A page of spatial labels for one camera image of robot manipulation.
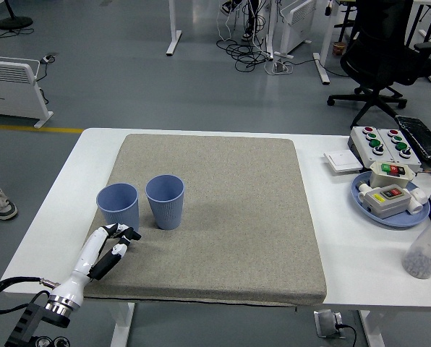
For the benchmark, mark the grey switch box yellow label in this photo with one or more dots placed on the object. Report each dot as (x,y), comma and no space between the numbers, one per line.
(385,204)

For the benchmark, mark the grey-brown foam mat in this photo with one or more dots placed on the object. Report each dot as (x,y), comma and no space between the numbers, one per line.
(219,217)

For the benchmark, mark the grey floor power socket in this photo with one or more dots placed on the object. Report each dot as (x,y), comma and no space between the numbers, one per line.
(49,58)

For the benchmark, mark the white wall switch plate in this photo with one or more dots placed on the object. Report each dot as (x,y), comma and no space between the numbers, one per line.
(342,162)

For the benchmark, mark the blue round plate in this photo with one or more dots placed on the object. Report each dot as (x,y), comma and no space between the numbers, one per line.
(400,220)

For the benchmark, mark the white push-button control box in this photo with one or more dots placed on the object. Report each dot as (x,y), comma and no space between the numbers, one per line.
(363,144)
(400,152)

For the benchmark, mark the small brown container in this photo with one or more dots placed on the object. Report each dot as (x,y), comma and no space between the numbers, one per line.
(339,48)

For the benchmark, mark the black fan base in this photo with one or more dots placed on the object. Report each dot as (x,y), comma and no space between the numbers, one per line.
(14,22)

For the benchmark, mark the white panel heater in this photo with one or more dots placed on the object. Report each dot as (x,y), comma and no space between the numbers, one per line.
(298,21)
(9,90)

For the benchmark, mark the white desk leg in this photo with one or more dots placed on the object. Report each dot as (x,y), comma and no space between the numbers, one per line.
(269,32)
(322,65)
(174,32)

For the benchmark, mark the black office chair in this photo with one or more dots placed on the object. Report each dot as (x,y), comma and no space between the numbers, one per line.
(378,54)

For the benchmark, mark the white switch box green red buttons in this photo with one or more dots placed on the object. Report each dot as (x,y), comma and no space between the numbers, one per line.
(389,177)

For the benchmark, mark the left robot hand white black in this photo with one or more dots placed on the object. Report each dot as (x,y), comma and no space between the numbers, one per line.
(89,253)

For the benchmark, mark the clear bottle red cap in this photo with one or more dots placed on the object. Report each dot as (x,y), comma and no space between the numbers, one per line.
(425,249)

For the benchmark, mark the white pipe fitting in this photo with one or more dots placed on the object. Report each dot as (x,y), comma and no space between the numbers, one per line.
(417,202)

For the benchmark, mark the black wrapped keyboard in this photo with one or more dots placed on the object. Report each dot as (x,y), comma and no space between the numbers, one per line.
(421,137)

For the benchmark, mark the white table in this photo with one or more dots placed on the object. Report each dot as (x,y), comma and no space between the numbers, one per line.
(345,253)

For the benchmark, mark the blue ribbed plastic cup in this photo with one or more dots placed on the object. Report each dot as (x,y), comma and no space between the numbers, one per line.
(166,213)
(119,211)

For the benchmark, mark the silver floor socket box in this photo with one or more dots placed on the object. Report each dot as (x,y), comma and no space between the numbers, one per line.
(325,323)

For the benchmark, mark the person's foot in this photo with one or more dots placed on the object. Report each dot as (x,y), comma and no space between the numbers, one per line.
(230,6)
(2,206)

